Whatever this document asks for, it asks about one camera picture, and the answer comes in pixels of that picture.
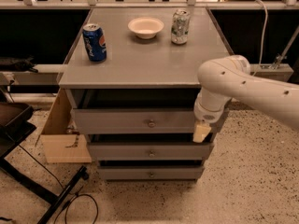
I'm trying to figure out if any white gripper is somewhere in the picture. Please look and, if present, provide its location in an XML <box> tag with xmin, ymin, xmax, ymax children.
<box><xmin>193</xmin><ymin>98</ymin><xmax>227</xmax><ymax>143</ymax></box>

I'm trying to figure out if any grey top drawer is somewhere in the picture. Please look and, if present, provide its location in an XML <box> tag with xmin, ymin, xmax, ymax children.
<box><xmin>71</xmin><ymin>108</ymin><xmax>195</xmax><ymax>134</ymax></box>

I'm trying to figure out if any grey drawer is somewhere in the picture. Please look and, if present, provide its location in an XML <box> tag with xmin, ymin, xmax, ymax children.
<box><xmin>99</xmin><ymin>167</ymin><xmax>204</xmax><ymax>180</ymax></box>
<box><xmin>71</xmin><ymin>108</ymin><xmax>195</xmax><ymax>134</ymax></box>
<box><xmin>89</xmin><ymin>143</ymin><xmax>212</xmax><ymax>161</ymax></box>

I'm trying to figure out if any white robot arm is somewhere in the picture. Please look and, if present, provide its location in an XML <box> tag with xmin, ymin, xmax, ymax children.
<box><xmin>193</xmin><ymin>55</ymin><xmax>299</xmax><ymax>143</ymax></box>

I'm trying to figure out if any grey middle drawer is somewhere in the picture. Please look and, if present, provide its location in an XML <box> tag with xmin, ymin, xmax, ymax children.
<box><xmin>89</xmin><ymin>143</ymin><xmax>212</xmax><ymax>161</ymax></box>

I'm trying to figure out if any grey drawer cabinet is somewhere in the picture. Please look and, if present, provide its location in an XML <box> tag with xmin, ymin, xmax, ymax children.
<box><xmin>59</xmin><ymin>7</ymin><xmax>229</xmax><ymax>169</ymax></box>

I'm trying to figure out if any grey bottom drawer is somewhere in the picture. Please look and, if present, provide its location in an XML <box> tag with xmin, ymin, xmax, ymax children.
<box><xmin>99</xmin><ymin>167</ymin><xmax>204</xmax><ymax>180</ymax></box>

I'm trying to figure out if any green silver soda can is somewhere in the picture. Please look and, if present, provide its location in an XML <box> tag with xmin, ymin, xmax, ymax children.
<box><xmin>171</xmin><ymin>9</ymin><xmax>191</xmax><ymax>45</ymax></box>

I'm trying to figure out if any white bowl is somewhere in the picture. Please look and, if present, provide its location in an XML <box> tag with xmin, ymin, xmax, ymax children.
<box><xmin>128</xmin><ymin>17</ymin><xmax>164</xmax><ymax>39</ymax></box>

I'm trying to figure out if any blue Pepsi can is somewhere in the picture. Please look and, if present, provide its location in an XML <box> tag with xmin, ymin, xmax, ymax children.
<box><xmin>82</xmin><ymin>23</ymin><xmax>107</xmax><ymax>62</ymax></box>

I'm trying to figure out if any wooden box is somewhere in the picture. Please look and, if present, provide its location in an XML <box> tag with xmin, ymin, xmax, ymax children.
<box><xmin>40</xmin><ymin>90</ymin><xmax>92</xmax><ymax>163</ymax></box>

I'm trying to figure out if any black tray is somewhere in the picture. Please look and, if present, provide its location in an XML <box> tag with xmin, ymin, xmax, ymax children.
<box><xmin>0</xmin><ymin>103</ymin><xmax>34</xmax><ymax>133</ymax></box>

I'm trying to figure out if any white hanging cable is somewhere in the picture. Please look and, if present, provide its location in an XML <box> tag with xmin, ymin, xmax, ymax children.
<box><xmin>251</xmin><ymin>0</ymin><xmax>269</xmax><ymax>77</ymax></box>

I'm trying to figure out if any black floor cable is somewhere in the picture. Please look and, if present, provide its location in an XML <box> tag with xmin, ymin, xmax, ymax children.
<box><xmin>17</xmin><ymin>144</ymin><xmax>99</xmax><ymax>224</ymax></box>

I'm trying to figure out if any black stand frame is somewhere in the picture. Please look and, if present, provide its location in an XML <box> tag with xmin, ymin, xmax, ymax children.
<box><xmin>0</xmin><ymin>121</ymin><xmax>89</xmax><ymax>224</ymax></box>

